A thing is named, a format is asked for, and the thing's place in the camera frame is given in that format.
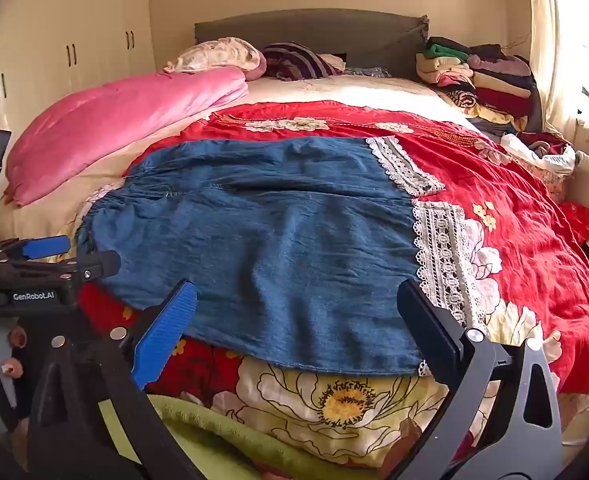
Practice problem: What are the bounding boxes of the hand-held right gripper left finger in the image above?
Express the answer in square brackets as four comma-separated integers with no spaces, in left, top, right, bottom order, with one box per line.
[27,280,200,480]

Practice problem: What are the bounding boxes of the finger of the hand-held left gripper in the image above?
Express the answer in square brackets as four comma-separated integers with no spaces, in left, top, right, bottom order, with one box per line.
[0,235,72,263]
[4,250,122,283]

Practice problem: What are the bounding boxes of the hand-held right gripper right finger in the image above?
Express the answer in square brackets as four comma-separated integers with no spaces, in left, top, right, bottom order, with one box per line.
[397,277,565,480]

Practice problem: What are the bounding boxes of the blue pants with white lace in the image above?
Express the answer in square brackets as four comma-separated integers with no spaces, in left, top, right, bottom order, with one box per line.
[74,135,490,378]

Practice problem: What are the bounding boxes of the person's left hand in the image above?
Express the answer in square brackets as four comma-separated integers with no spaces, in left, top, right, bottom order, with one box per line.
[2,327,29,378]

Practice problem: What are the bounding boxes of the green fleece jacket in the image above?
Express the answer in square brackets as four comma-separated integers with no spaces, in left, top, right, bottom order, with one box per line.
[99,392,375,480]

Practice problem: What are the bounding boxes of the red floral blanket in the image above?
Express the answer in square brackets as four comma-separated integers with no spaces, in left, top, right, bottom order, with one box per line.
[77,100,589,471]

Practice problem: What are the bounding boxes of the pink quilt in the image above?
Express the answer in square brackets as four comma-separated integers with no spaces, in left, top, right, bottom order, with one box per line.
[2,66,250,208]

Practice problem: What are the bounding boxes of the white crumpled garment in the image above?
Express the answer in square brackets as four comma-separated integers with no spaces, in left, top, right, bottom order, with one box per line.
[499,132,577,176]

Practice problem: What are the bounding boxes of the white wardrobe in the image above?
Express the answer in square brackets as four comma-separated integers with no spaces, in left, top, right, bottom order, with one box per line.
[0,0,156,141]

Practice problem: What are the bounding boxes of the stack of folded clothes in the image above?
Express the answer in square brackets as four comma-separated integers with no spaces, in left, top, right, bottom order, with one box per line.
[415,36,545,136]

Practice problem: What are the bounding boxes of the floral pillow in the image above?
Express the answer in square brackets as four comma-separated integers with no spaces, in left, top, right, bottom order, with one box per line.
[163,36,268,81]

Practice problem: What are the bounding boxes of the purple striped pillow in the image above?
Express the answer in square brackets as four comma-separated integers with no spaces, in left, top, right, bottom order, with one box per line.
[262,41,347,82]

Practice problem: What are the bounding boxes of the cream curtain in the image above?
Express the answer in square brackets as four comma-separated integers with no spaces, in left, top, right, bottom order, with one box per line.
[524,0,575,131]

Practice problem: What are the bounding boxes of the grey headboard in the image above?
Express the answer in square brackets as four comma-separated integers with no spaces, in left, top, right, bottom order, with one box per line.
[194,8,430,81]

